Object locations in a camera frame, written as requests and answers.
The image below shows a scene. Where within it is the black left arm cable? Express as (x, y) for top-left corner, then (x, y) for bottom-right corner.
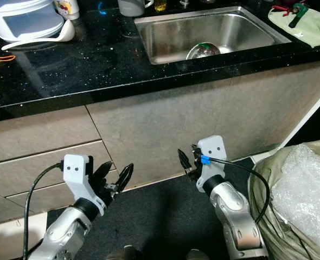
(22, 161), (65, 260)

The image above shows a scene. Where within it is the pale green cloth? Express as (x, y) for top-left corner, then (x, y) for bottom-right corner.
(268, 6), (320, 48)

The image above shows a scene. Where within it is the dark left robot foot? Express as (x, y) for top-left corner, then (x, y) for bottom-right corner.
(105, 246), (142, 260)

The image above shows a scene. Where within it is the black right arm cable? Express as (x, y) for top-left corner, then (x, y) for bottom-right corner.
(206, 156), (272, 224)

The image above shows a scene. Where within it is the grey-green woven sack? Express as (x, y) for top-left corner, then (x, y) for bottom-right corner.
(248, 140), (320, 260)

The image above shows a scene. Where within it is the shallow stainless steel bowl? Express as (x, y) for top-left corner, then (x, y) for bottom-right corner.
(186, 42), (221, 60)

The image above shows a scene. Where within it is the white printed mug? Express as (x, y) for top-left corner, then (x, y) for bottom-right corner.
(54, 0), (79, 21)

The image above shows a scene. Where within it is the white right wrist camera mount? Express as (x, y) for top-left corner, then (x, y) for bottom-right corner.
(197, 135), (227, 183)

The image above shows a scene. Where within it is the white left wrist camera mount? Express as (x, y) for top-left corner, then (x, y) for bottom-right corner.
(62, 154), (107, 215)

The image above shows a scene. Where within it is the dark green handled tool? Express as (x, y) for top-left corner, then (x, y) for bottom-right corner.
(289, 3), (308, 28)

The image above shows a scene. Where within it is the dark robot foot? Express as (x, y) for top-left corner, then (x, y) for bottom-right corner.
(184, 249), (207, 260)
(105, 246), (142, 260)

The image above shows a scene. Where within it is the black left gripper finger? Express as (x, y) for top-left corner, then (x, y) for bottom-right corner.
(94, 160), (113, 184)
(116, 164), (135, 193)

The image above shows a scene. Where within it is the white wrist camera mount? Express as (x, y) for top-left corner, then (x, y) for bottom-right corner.
(62, 154), (107, 215)
(197, 135), (227, 183)

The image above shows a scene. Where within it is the grey stone-look cabinet door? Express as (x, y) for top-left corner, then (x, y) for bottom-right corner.
(85, 57), (320, 187)

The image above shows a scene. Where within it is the stainless steel sink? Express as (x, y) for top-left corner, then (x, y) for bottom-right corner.
(134, 6), (292, 66)

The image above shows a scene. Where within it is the grey stone-look drawer front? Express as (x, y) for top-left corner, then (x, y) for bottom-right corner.
(0, 181), (68, 225)
(0, 106), (111, 166)
(0, 141), (117, 198)

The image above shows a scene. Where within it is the grey plastic jug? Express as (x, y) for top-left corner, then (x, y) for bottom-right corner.
(118, 0), (153, 17)

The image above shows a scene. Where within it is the white plastic drawer container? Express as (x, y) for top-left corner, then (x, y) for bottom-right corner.
(0, 0), (66, 43)

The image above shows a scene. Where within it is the clear bubble wrap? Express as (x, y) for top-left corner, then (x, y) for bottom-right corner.
(271, 144), (320, 250)

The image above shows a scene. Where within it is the dark right robot foot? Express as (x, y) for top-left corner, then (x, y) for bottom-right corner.
(184, 249), (207, 260)

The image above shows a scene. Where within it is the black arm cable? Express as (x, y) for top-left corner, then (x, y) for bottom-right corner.
(22, 161), (65, 260)
(206, 156), (272, 224)

